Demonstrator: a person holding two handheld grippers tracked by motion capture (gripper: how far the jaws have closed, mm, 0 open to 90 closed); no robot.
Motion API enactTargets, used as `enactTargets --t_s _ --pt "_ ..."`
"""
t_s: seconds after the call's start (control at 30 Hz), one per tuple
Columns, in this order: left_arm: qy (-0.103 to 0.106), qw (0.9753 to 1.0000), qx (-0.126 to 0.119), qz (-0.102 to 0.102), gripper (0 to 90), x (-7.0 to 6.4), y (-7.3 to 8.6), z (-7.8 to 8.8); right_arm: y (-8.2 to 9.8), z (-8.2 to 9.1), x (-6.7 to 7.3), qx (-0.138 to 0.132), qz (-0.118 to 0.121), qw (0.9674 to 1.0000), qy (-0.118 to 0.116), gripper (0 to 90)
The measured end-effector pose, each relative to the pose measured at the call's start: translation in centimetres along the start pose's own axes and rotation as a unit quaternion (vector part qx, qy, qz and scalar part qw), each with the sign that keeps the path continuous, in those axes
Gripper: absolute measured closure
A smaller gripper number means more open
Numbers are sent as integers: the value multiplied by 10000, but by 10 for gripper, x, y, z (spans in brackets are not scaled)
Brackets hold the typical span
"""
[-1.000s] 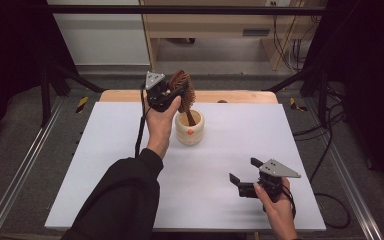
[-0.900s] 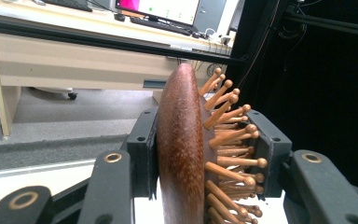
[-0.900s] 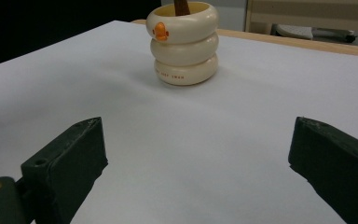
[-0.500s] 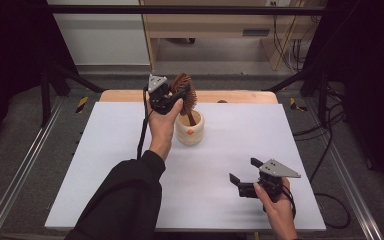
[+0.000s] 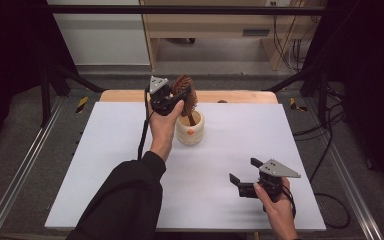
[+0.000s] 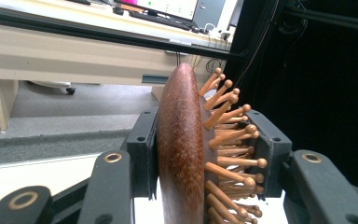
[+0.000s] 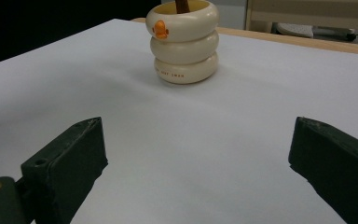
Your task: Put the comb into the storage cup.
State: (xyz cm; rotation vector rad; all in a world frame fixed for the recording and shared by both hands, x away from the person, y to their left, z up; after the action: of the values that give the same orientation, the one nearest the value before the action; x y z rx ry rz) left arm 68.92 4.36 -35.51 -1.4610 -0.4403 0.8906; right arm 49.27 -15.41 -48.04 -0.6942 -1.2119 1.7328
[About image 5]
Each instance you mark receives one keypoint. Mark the white board sheet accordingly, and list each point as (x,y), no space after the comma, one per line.
(233,133)

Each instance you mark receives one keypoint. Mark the wooden table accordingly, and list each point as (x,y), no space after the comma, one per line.
(240,96)

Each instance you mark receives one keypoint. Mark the person's left hand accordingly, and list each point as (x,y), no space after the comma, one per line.
(162,128)

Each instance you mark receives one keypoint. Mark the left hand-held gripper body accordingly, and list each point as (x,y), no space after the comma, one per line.
(158,85)

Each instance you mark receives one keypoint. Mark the black curtain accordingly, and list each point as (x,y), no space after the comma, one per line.
(370,83)
(10,60)

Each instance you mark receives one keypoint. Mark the aluminium floor rail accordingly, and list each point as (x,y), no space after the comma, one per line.
(350,186)
(20,170)

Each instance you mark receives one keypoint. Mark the person's dark clothing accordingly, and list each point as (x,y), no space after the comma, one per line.
(200,236)

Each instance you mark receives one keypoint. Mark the black horizontal frame bar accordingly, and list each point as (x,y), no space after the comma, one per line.
(180,9)

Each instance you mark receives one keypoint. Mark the black frame strut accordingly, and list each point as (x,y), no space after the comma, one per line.
(321,93)
(46,96)

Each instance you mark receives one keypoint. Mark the white cabinet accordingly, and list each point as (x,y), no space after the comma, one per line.
(103,36)

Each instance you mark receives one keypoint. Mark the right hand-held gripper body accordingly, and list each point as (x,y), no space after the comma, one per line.
(276,169)

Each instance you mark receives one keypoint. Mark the brown wooden hairbrush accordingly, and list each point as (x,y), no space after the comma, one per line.
(188,96)

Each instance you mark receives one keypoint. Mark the light wooden desk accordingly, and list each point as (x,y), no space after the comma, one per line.
(210,23)

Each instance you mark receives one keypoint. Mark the cream ribbed ceramic cup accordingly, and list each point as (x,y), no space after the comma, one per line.
(190,135)

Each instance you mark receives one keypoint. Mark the person's right hand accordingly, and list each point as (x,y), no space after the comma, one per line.
(276,210)

